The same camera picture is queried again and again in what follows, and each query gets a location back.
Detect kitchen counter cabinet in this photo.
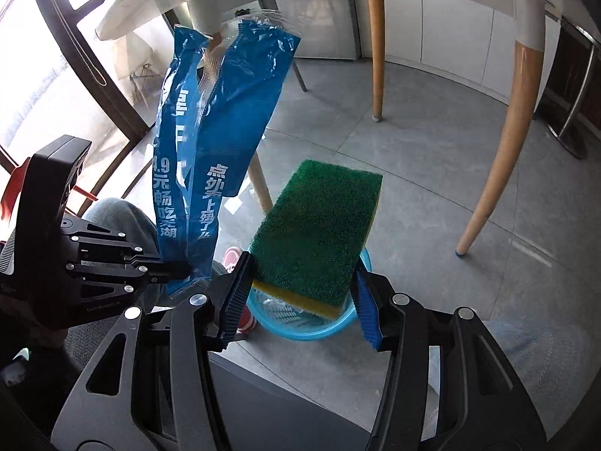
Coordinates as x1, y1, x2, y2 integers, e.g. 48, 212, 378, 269
356, 0, 562, 104

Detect blue plastic trash basket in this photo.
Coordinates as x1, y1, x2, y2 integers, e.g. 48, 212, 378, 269
245, 247, 374, 342

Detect green yellow sponge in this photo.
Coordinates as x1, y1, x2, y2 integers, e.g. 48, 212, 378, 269
249, 160, 383, 320

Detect blue plastic snack wrapper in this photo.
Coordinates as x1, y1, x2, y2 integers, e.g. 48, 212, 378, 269
152, 15, 301, 296

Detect silver refrigerator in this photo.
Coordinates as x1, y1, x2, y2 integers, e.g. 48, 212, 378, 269
275, 0, 361, 60

